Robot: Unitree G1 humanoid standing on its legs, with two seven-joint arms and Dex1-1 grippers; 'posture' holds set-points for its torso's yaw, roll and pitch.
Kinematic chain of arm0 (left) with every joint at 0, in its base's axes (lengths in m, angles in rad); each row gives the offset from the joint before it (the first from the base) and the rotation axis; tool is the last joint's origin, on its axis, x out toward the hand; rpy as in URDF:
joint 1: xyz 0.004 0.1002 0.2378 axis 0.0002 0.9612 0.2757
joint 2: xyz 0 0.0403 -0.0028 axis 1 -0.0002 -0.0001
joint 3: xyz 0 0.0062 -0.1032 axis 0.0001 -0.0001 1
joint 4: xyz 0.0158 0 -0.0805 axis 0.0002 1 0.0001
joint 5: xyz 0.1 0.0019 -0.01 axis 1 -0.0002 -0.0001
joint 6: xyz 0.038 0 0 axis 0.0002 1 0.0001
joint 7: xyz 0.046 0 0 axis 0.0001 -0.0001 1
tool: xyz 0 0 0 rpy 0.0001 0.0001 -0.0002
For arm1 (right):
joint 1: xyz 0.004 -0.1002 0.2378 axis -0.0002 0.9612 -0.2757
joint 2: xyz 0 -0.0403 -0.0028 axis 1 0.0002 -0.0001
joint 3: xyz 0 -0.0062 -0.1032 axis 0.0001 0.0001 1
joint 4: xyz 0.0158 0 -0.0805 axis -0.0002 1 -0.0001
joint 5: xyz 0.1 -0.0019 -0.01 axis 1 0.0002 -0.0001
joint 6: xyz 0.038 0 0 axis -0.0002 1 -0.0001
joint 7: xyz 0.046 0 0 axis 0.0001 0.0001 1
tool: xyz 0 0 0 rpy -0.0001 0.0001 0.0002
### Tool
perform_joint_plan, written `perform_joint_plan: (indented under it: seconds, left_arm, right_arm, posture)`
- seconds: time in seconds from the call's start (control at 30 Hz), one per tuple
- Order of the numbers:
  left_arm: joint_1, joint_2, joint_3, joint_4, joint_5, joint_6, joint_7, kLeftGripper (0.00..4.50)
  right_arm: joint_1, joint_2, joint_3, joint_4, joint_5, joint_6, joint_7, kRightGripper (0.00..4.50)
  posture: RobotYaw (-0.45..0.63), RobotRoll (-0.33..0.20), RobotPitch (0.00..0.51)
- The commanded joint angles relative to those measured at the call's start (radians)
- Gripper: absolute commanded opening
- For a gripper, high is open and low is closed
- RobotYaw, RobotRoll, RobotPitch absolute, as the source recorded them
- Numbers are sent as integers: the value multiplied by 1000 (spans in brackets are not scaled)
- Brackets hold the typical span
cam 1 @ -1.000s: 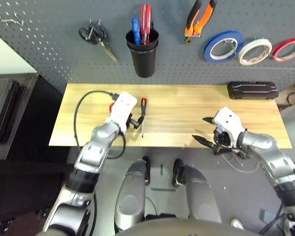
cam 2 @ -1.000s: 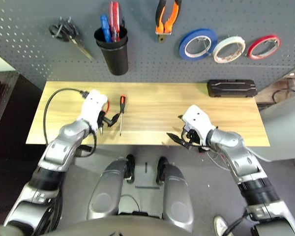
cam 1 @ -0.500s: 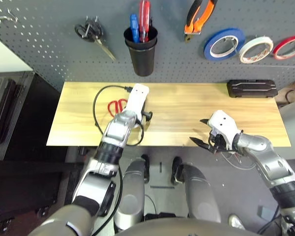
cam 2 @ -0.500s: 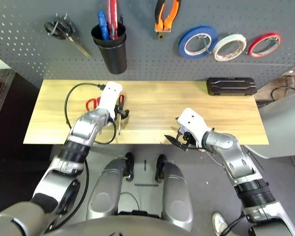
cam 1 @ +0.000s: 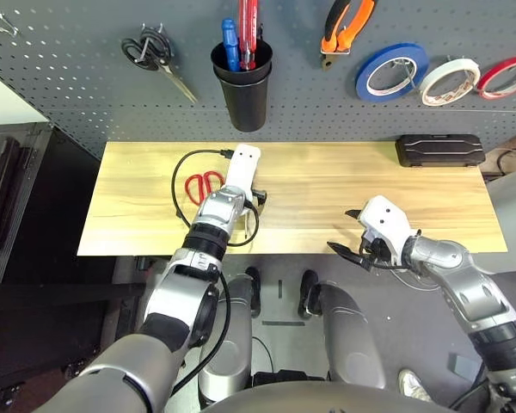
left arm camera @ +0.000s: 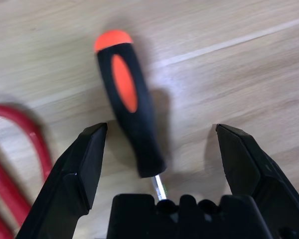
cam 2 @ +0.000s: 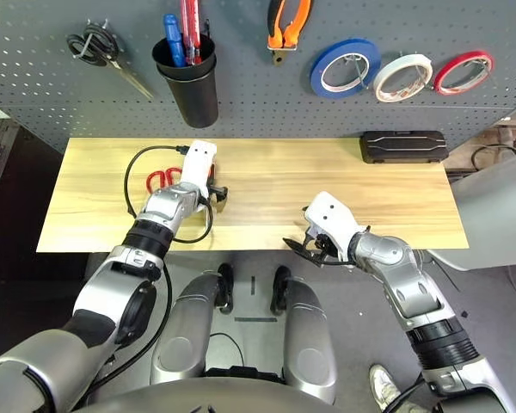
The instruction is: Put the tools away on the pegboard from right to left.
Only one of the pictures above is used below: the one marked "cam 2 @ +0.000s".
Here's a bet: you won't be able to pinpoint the blue tape roll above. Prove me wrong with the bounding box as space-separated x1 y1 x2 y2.
310 38 382 101

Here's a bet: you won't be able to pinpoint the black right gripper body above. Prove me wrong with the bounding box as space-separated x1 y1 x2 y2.
304 231 350 266

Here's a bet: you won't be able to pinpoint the silver robot right leg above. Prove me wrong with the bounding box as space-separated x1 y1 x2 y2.
269 265 339 406

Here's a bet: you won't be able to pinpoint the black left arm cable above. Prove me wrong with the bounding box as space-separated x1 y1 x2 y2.
124 145 214 245

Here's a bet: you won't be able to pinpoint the silver robot left leg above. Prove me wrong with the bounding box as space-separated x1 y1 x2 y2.
150 262 236 386

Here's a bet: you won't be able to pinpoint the black tool case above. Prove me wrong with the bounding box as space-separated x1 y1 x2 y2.
359 130 450 165

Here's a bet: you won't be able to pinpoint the grey perforated pegboard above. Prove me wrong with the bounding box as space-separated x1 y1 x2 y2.
0 0 516 154

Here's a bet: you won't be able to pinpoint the silver wire pegboard hook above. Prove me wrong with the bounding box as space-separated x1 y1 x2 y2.
83 17 111 58

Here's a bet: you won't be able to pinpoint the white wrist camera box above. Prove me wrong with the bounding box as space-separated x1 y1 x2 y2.
178 139 219 197
304 191 369 262

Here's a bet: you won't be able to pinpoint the blue-handled screwdriver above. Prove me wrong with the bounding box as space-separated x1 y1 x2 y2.
163 14 187 68

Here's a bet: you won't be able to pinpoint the orange black pliers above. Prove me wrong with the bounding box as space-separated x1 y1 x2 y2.
266 0 315 67

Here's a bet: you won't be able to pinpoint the white tape roll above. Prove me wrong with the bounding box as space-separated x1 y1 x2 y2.
372 53 435 104

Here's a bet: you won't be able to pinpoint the red tape roll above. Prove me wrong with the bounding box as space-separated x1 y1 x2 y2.
432 50 495 97

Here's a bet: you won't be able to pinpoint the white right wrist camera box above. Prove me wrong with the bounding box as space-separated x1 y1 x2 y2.
304 191 369 262

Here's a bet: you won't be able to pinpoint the olive grey robot torso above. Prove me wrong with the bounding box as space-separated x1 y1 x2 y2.
75 376 335 413

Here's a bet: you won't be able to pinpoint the light grey curved panel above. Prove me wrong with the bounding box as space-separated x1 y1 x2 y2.
427 148 516 273

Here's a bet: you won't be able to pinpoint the red-handled scissors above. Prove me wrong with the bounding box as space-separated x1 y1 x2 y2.
145 165 217 192

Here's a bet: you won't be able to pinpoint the black-handled scissors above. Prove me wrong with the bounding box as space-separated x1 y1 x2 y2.
66 23 157 102

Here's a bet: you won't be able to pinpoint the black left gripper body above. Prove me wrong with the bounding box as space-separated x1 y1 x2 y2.
206 162 230 213

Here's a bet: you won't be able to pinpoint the grey camouflage sneaker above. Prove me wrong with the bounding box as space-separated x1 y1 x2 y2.
368 364 402 412

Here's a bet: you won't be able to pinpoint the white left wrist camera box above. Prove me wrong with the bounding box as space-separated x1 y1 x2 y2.
178 139 219 197

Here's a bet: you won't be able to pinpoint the silver robot leg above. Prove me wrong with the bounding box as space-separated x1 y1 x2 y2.
269 265 339 406
150 262 236 386

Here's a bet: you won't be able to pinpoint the black plastic cup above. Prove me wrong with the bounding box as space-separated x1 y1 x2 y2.
156 55 220 130
150 33 218 83

